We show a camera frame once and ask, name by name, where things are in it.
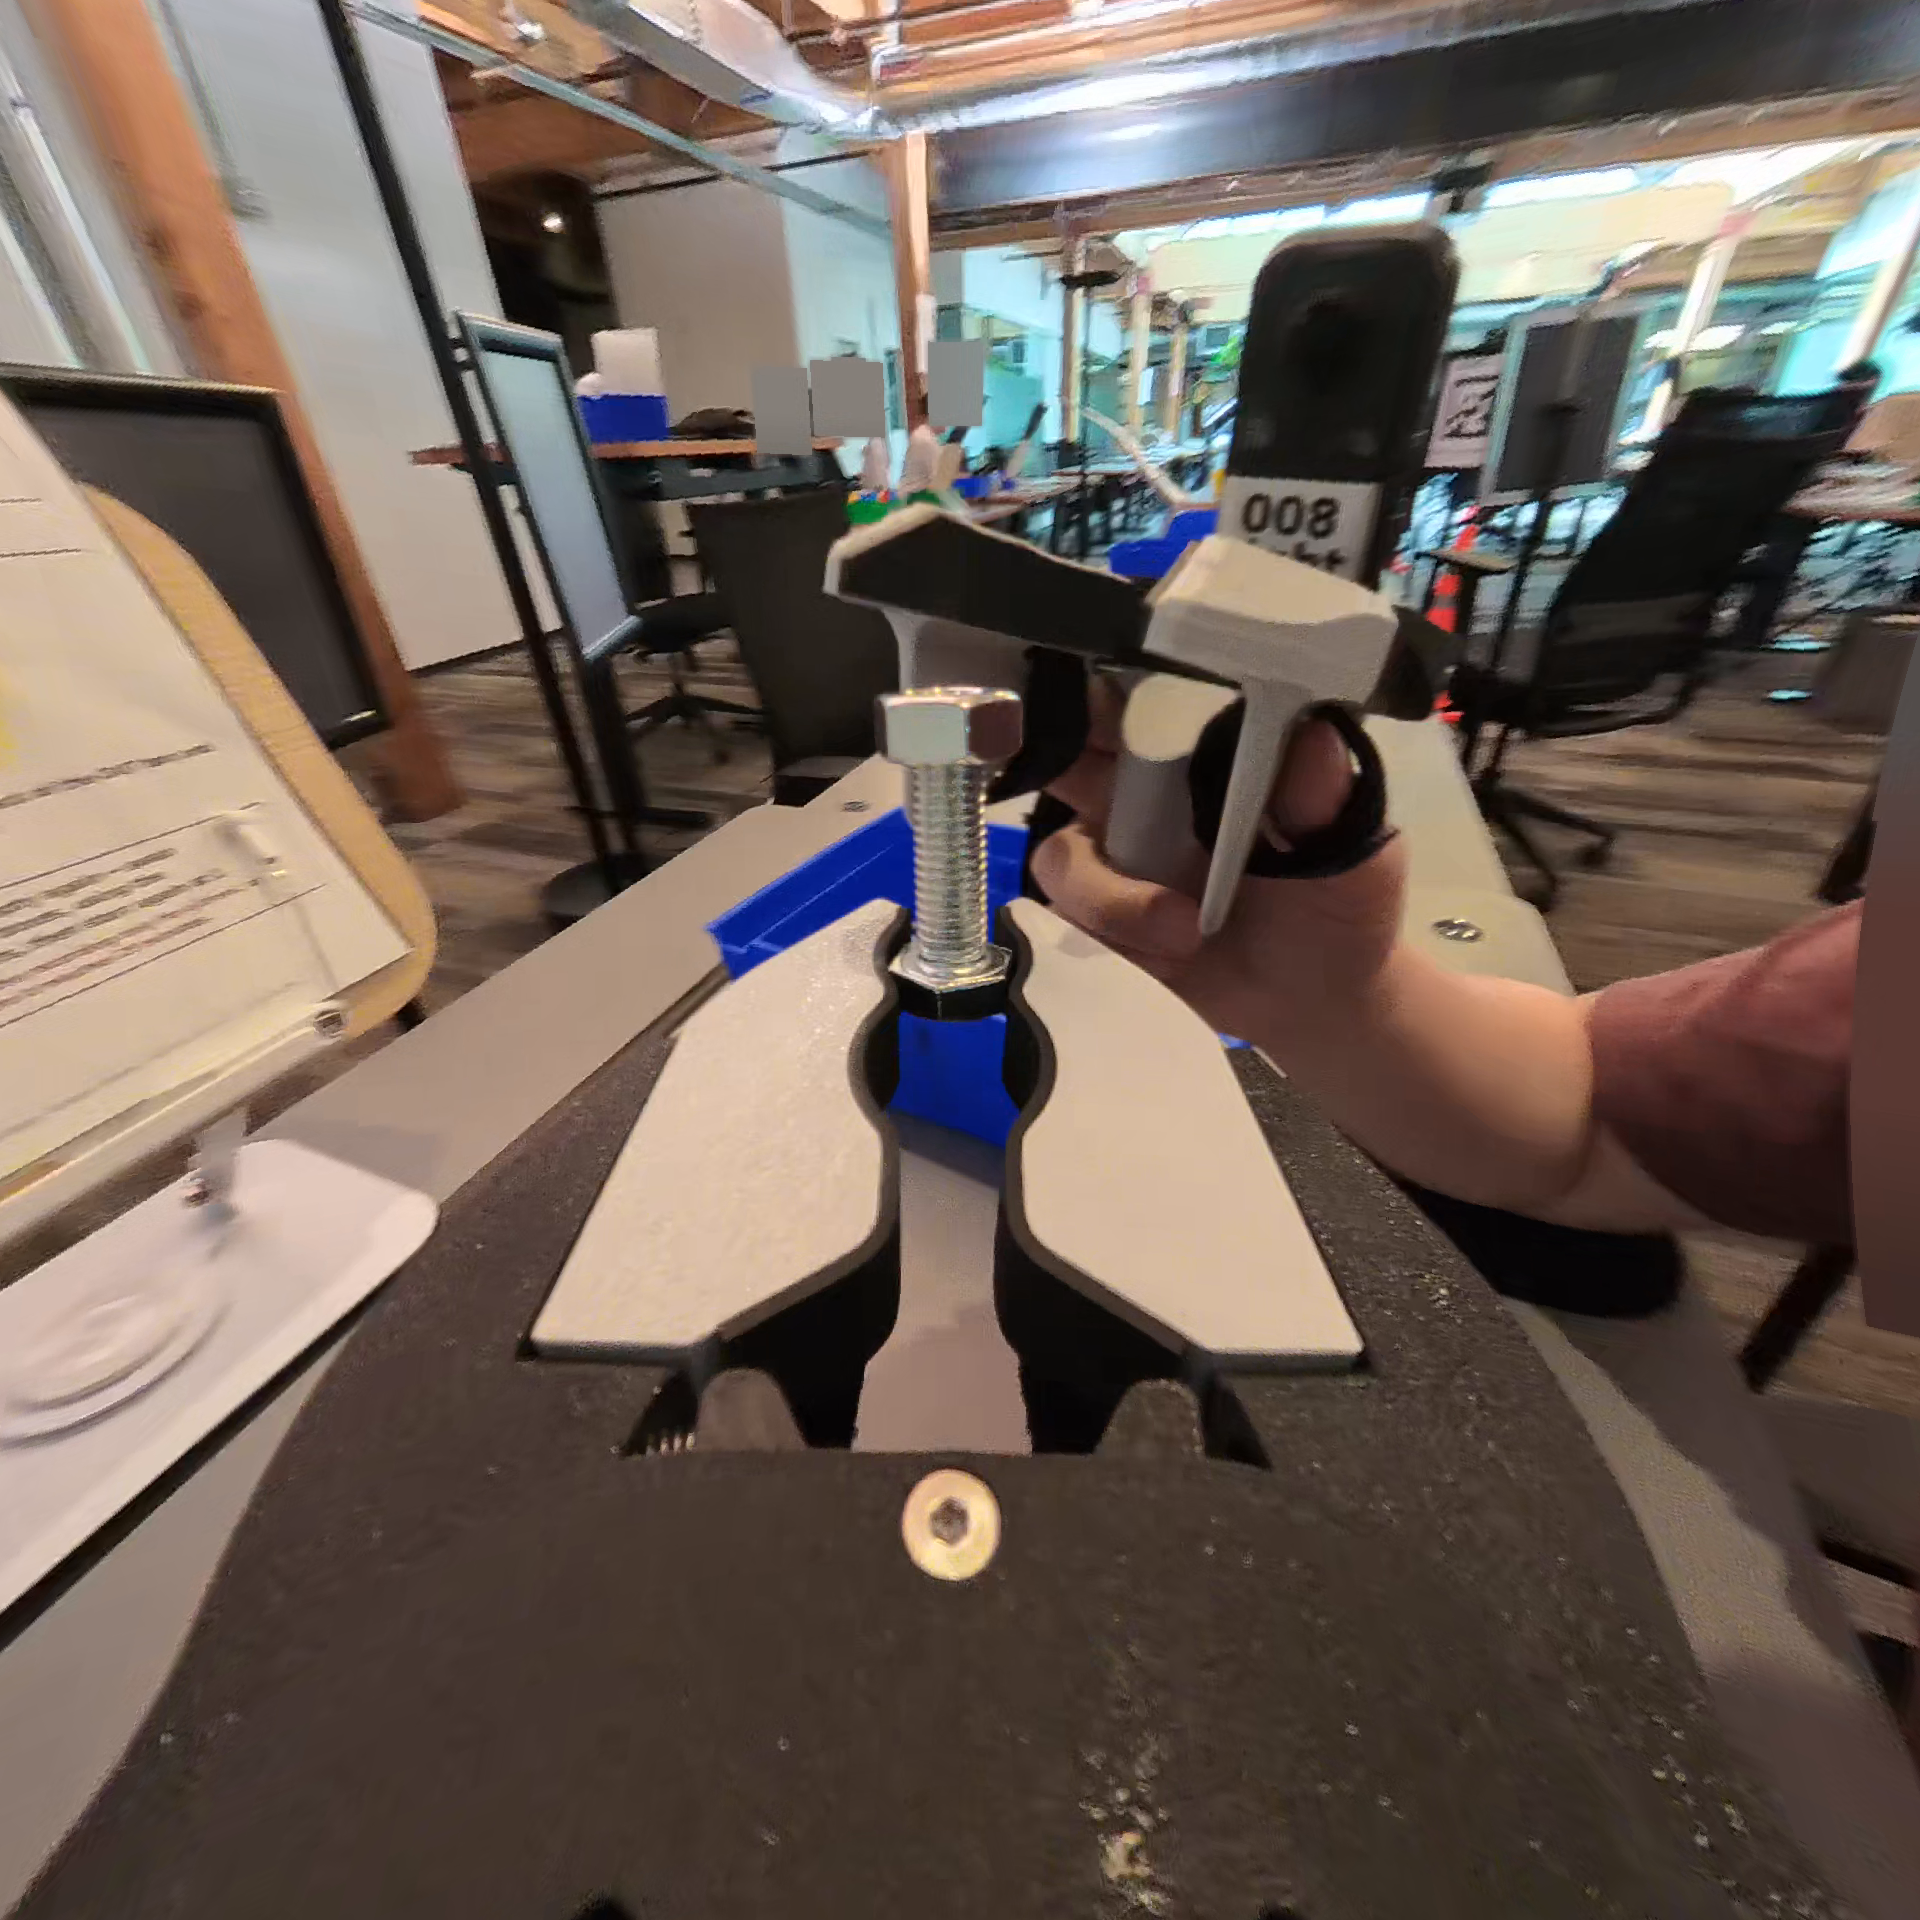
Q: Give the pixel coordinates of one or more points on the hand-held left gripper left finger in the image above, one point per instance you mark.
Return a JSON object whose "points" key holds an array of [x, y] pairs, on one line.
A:
{"points": [[720, 1171]]}

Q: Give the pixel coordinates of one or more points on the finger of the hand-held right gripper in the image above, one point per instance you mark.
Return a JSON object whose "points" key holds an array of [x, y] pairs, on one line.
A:
{"points": [[901, 540], [1276, 621]]}

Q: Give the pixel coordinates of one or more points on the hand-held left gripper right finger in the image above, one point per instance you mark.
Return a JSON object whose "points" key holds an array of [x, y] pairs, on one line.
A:
{"points": [[1172, 1171]]}

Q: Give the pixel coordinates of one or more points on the blue divided parts bin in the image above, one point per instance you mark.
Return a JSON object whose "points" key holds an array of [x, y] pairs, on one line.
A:
{"points": [[809, 901]]}

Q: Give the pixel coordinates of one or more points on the silver hex nut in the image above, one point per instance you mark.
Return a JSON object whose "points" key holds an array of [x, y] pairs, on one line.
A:
{"points": [[944, 985]]}

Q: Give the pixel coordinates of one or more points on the silver hex bolt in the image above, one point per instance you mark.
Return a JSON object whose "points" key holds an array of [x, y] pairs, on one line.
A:
{"points": [[950, 854]]}

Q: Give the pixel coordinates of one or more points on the small framed code sign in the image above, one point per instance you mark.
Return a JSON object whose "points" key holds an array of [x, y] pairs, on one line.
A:
{"points": [[1464, 412]]}

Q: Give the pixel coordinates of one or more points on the blue storage bin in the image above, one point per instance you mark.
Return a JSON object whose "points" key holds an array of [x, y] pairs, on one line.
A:
{"points": [[623, 420], [1190, 524]]}

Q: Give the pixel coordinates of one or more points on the black office chair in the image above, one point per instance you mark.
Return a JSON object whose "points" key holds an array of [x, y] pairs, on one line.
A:
{"points": [[681, 629], [797, 645], [1680, 570]]}

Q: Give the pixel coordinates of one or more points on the orange traffic cone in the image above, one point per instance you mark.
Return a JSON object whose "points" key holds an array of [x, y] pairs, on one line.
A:
{"points": [[1449, 608]]}

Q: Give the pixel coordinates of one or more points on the black bag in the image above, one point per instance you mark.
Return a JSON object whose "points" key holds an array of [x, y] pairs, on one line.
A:
{"points": [[713, 422]]}

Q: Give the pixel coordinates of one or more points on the screen on black floor stand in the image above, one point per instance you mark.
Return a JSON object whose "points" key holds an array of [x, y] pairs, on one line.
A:
{"points": [[546, 481]]}

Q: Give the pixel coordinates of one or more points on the wooden-top desk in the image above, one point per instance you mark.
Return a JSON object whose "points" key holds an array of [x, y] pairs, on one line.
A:
{"points": [[495, 451]]}

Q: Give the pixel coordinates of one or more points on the black mesh armrest pad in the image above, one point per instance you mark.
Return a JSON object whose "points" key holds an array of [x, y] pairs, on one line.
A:
{"points": [[1575, 1275]]}

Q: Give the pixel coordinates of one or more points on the rounded wooden board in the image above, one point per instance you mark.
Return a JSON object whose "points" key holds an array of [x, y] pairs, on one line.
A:
{"points": [[324, 779]]}

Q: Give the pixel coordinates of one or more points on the grey storage box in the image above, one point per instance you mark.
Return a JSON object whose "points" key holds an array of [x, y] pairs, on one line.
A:
{"points": [[1868, 674]]}

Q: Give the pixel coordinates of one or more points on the black framed panel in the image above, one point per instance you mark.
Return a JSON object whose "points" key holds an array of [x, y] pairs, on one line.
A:
{"points": [[225, 524]]}

